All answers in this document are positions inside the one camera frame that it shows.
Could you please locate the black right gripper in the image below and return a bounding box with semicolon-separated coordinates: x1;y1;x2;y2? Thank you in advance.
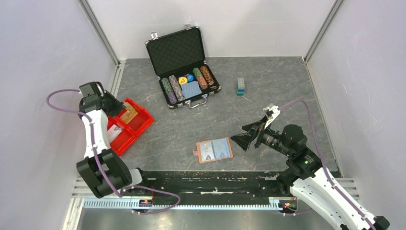
230;115;292;157

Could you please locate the gold credit card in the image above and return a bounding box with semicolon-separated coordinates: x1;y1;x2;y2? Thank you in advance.
120;102;138;124

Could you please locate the orange leather card holder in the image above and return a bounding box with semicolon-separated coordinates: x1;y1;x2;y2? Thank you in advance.
193;137;234;164

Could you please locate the silver VIP card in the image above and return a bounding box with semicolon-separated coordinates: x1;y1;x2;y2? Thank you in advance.
199;141;215;162

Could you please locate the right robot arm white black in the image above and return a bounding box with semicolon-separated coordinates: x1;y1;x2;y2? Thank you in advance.
231;118;390;230

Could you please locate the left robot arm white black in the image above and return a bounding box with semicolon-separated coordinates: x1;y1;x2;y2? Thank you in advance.
77;81;150;198

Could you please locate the white card in bin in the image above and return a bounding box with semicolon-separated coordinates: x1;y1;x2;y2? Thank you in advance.
108;125;123;143

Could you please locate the blue playing card deck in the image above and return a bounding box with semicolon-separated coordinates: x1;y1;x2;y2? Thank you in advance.
181;81;202;99

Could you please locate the red bin far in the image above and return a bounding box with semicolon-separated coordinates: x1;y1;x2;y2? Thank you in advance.
115;98;155;138

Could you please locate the red bin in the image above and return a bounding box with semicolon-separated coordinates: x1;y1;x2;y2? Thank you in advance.
107;116;137;156
115;98;155;138

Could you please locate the red bin near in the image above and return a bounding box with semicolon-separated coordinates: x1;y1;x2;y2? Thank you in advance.
107;116;137;156

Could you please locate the grey blue toy brick stack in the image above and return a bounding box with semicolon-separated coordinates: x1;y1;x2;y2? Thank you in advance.
236;77;245;96

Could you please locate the green purple chip stack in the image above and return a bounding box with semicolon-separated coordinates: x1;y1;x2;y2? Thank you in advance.
161;78;178;104

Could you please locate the pink grey chip stack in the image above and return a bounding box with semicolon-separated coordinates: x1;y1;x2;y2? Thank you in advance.
169;75;185;102

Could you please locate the yellow dealer chip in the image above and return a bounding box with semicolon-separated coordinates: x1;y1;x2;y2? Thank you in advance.
178;77;188;85

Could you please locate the brown orange chip stack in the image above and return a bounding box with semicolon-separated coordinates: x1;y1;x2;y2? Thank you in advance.
200;66;214;86

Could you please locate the blue dealer chip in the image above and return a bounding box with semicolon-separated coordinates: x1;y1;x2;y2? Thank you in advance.
184;74;195;82

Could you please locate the green red chip stack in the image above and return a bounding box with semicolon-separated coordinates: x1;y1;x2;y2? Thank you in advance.
192;68;208;90

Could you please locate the black poker chip case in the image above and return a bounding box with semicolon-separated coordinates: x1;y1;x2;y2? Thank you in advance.
145;25;221;109

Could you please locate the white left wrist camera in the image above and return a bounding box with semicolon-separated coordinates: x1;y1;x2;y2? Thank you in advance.
79;81;104;98

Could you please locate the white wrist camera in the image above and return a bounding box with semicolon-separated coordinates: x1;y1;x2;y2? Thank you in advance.
79;81;104;98
263;103;281;128

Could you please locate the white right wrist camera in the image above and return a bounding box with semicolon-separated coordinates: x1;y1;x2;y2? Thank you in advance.
263;103;281;128

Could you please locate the aluminium slotted cable duct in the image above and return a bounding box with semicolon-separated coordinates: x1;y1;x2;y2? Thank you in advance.
83;197;281;210

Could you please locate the left aluminium frame post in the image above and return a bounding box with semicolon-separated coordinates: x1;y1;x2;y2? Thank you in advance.
78;0;120;67

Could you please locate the aluminium frame post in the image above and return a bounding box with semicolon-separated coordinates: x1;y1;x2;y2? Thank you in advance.
303;0;345;65
78;0;120;67

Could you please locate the right aluminium frame post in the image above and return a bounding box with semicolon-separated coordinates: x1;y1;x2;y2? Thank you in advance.
303;0;345;65

